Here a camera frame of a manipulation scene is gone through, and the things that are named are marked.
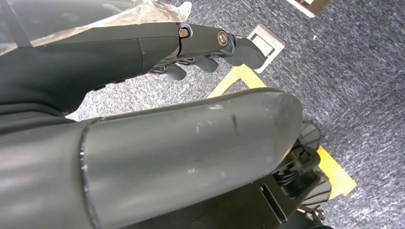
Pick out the metal floor socket plate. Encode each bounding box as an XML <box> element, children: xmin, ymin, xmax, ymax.
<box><xmin>286</xmin><ymin>0</ymin><xmax>332</xmax><ymax>19</ymax></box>
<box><xmin>246</xmin><ymin>23</ymin><xmax>286</xmax><ymax>74</ymax></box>

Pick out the clear plastic hand wrap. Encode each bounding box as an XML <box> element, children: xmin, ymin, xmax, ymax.
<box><xmin>0</xmin><ymin>0</ymin><xmax>192</xmax><ymax>57</ymax></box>

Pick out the yellow floor tape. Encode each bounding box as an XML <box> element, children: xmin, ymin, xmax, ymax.
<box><xmin>206</xmin><ymin>64</ymin><xmax>358</xmax><ymax>200</ymax></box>

